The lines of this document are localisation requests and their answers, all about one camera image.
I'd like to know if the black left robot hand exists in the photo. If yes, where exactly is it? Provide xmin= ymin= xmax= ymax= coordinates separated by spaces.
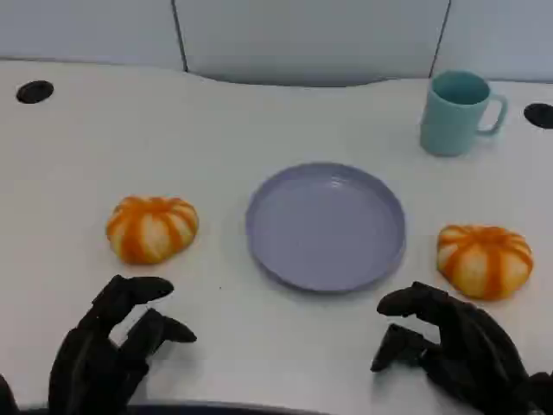
xmin=48 ymin=274 xmax=198 ymax=415

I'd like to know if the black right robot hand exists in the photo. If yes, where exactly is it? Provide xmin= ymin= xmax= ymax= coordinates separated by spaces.
xmin=370 ymin=281 xmax=541 ymax=415

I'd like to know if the orange white toy bread roll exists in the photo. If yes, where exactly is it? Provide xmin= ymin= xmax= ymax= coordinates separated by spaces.
xmin=105 ymin=195 xmax=200 ymax=265
xmin=435 ymin=223 xmax=535 ymax=302

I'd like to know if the lilac plate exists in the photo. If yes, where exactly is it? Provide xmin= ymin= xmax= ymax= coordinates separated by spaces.
xmin=245 ymin=162 xmax=407 ymax=296

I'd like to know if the pale green mug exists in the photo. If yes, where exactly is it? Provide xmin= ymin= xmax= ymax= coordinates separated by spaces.
xmin=418 ymin=70 xmax=509 ymax=157

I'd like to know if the grey partition panel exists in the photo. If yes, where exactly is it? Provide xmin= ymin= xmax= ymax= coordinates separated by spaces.
xmin=172 ymin=0 xmax=450 ymax=87
xmin=0 ymin=0 xmax=188 ymax=73
xmin=431 ymin=0 xmax=553 ymax=83

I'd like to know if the black table cable grommet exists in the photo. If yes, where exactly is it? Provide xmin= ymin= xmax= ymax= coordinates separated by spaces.
xmin=16 ymin=80 xmax=55 ymax=105
xmin=523 ymin=102 xmax=553 ymax=130

